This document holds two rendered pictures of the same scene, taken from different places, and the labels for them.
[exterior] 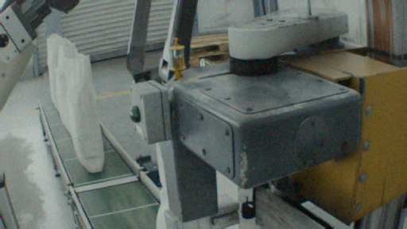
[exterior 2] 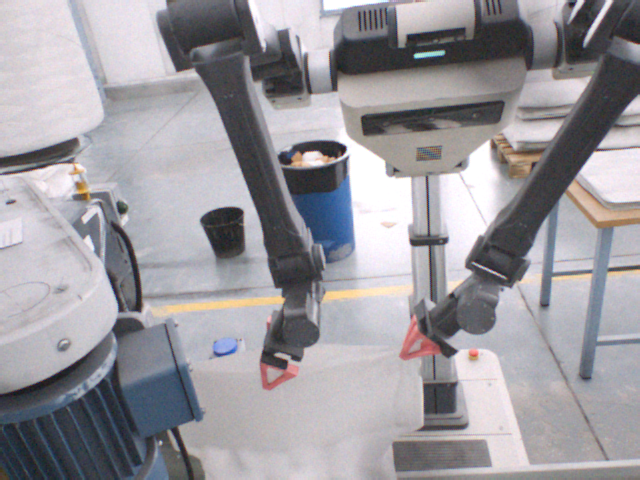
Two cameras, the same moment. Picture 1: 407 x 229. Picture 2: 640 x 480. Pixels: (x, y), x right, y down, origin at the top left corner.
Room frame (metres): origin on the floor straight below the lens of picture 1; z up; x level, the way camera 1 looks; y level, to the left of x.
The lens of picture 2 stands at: (1.63, -0.55, 1.67)
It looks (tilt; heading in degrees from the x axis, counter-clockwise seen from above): 28 degrees down; 121
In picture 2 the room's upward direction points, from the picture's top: 8 degrees counter-clockwise
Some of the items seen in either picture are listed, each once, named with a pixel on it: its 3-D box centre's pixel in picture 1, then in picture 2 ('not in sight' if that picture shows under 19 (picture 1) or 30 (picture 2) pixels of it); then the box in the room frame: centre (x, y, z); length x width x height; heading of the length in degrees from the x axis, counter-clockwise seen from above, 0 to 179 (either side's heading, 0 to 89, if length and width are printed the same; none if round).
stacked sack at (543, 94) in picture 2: not in sight; (549, 93); (1.21, 3.71, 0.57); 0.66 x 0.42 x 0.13; 17
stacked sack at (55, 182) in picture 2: not in sight; (43, 185); (-2.01, 1.75, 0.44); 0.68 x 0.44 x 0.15; 114
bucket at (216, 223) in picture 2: not in sight; (226, 233); (-0.54, 1.91, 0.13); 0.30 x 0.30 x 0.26
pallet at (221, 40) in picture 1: (212, 43); not in sight; (6.83, -0.20, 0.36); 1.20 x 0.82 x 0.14; 110
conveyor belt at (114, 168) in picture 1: (73, 133); not in sight; (3.36, 1.06, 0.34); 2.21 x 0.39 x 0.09; 24
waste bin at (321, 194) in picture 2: not in sight; (318, 202); (0.09, 2.10, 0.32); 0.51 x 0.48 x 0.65; 114
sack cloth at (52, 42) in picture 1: (57, 71); not in sight; (4.00, 1.35, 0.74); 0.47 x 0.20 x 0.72; 27
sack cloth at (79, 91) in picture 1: (82, 107); not in sight; (2.70, 0.76, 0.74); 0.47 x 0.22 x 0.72; 22
